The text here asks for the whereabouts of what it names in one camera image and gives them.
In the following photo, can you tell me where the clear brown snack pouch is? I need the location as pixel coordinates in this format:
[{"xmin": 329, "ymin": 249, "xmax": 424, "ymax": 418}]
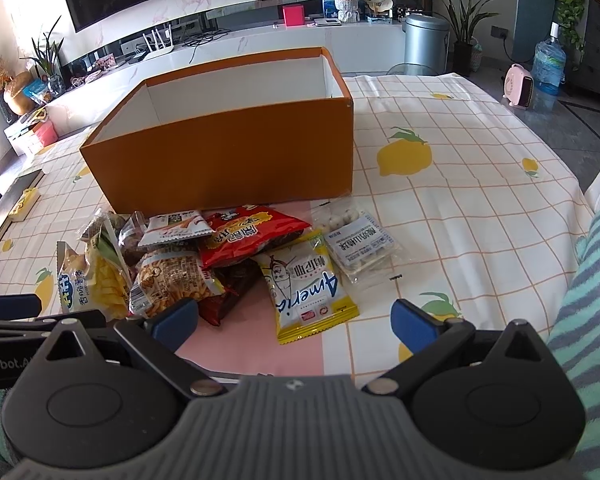
[{"xmin": 79, "ymin": 207, "xmax": 147, "ymax": 266}]

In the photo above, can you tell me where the silver trash can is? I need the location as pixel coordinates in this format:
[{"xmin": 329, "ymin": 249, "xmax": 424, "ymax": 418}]
[{"xmin": 402, "ymin": 14, "xmax": 450, "ymax": 75}]

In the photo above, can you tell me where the clear white candy bag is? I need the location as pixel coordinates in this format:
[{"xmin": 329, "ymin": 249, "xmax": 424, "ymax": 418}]
[{"xmin": 311, "ymin": 197, "xmax": 406, "ymax": 286}]

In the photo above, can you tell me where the red chips bag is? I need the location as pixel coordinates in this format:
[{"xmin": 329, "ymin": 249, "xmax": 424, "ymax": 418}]
[{"xmin": 198, "ymin": 205, "xmax": 310, "ymax": 270}]

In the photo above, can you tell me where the white spicy strip packet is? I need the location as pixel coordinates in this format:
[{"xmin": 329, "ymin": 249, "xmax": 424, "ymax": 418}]
[{"xmin": 138, "ymin": 210, "xmax": 214, "ymax": 247}]

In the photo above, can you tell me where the white wifi router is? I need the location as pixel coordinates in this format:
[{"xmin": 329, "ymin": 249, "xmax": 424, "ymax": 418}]
[{"xmin": 143, "ymin": 24, "xmax": 174, "ymax": 60}]

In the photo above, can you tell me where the clear glass chair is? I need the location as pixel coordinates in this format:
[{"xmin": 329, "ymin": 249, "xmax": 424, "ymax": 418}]
[{"xmin": 387, "ymin": 63, "xmax": 438, "ymax": 76}]

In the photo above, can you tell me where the dark red wafer bar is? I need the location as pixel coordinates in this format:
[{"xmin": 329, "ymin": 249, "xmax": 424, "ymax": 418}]
[{"xmin": 198, "ymin": 259, "xmax": 262, "ymax": 326}]

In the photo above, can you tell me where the pink red box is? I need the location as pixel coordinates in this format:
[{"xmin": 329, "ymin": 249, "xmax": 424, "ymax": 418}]
[{"xmin": 283, "ymin": 4, "xmax": 306, "ymax": 27}]

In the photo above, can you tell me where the yellow America snack bag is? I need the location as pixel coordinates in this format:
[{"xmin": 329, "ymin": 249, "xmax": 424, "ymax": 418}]
[{"xmin": 254, "ymin": 230, "xmax": 360, "ymax": 344}]

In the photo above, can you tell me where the potted orchid plant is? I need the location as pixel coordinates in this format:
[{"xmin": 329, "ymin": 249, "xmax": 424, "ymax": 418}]
[{"xmin": 23, "ymin": 16, "xmax": 66, "ymax": 100}]

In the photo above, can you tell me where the lemon pattern tablecloth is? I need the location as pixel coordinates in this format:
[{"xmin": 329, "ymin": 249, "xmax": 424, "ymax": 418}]
[{"xmin": 0, "ymin": 72, "xmax": 598, "ymax": 391}]

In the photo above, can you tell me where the yellow small box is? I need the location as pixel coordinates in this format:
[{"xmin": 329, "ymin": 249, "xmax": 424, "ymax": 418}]
[{"xmin": 8, "ymin": 188, "xmax": 40, "ymax": 222}]

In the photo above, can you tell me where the orange cardboard box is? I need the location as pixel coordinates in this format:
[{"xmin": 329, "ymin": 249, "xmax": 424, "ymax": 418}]
[{"xmin": 81, "ymin": 47, "xmax": 354, "ymax": 216}]

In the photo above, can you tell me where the pink small heater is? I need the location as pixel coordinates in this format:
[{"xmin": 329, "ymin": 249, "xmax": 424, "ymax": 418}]
[{"xmin": 503, "ymin": 63, "xmax": 534, "ymax": 108}]

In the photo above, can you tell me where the dark book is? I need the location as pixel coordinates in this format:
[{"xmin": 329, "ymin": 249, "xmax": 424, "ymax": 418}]
[{"xmin": 0, "ymin": 168, "xmax": 46, "ymax": 241}]

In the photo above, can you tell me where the yellow chips bag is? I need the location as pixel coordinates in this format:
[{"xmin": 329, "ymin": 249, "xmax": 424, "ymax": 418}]
[{"xmin": 57, "ymin": 214, "xmax": 132, "ymax": 322}]

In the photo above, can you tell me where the green potted plant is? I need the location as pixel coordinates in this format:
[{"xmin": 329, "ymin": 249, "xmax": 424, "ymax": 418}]
[{"xmin": 439, "ymin": 0, "xmax": 498, "ymax": 76}]

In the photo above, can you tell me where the blue water jug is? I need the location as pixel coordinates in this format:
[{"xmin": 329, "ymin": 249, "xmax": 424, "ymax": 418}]
[{"xmin": 531, "ymin": 22, "xmax": 567, "ymax": 96}]

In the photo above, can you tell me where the orange round vase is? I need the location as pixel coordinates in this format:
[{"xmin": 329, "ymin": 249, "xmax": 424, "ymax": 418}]
[{"xmin": 4, "ymin": 72, "xmax": 36, "ymax": 116}]

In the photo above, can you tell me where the striped teal sleeve forearm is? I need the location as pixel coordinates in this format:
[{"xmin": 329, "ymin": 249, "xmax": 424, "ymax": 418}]
[{"xmin": 547, "ymin": 211, "xmax": 600, "ymax": 479}]

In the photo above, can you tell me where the white tv console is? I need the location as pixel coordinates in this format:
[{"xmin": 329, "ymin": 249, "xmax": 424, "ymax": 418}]
[{"xmin": 46, "ymin": 23, "xmax": 405, "ymax": 136}]

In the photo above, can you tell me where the pink storage box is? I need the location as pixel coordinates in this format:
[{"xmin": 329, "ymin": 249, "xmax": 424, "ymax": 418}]
[{"xmin": 27, "ymin": 120, "xmax": 58, "ymax": 154}]

